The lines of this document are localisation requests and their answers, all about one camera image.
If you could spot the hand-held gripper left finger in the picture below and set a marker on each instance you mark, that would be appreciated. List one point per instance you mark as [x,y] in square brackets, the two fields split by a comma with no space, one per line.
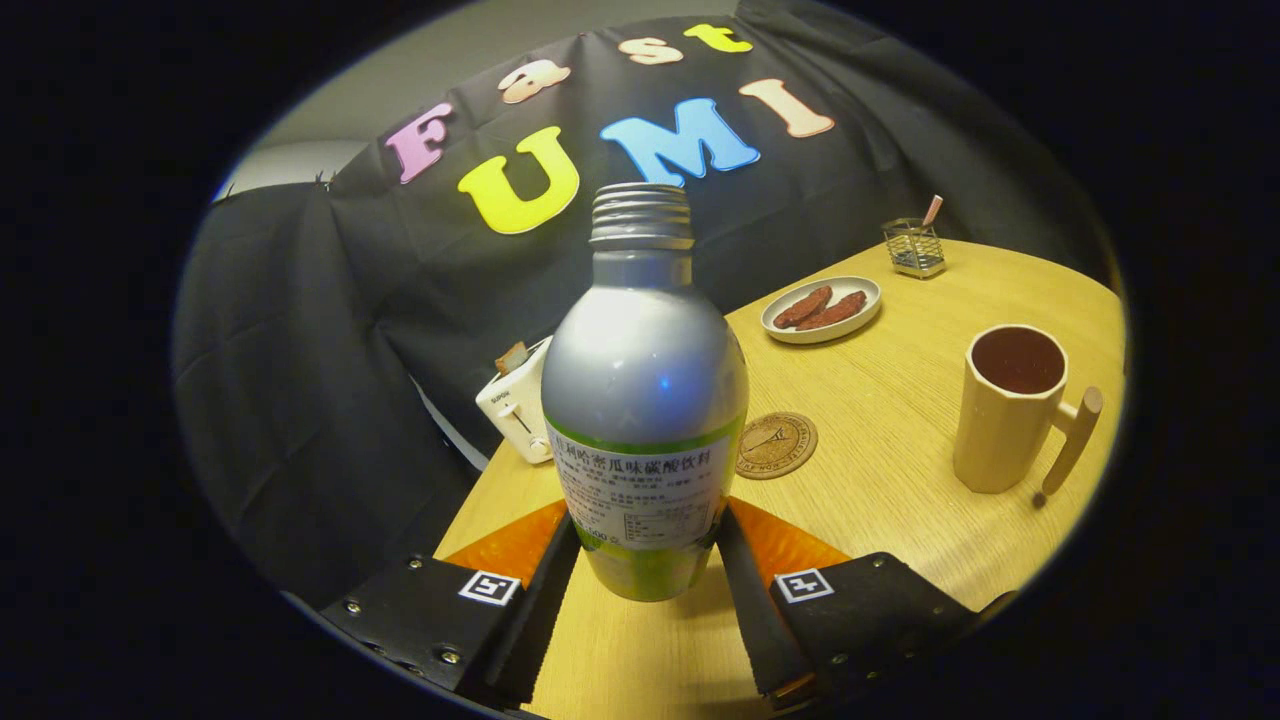
[545,600]

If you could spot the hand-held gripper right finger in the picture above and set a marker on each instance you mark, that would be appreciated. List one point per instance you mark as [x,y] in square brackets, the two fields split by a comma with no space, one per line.
[750,610]

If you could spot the round brown coaster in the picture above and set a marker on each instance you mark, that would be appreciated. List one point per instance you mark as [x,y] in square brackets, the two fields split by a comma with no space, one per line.
[777,445]

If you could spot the silver green juice bottle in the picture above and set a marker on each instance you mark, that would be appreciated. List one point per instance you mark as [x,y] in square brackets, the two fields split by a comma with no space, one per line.
[645,380]

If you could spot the wooden table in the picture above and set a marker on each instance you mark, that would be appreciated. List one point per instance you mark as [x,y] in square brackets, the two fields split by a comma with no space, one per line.
[880,510]

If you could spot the white toaster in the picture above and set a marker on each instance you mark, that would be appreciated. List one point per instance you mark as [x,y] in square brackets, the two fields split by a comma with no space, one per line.
[510,412]

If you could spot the toast slice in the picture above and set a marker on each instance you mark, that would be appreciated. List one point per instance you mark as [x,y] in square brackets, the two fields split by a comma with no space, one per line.
[512,357]

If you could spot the reddish brown sausage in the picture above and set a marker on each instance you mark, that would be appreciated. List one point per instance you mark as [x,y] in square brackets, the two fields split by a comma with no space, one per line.
[802,307]
[840,310]

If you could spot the white oval plate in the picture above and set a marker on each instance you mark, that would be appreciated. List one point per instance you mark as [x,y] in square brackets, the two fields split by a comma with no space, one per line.
[860,296]

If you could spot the pink striped straw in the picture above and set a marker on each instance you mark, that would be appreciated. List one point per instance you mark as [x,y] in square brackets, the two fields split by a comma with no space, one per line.
[932,210]

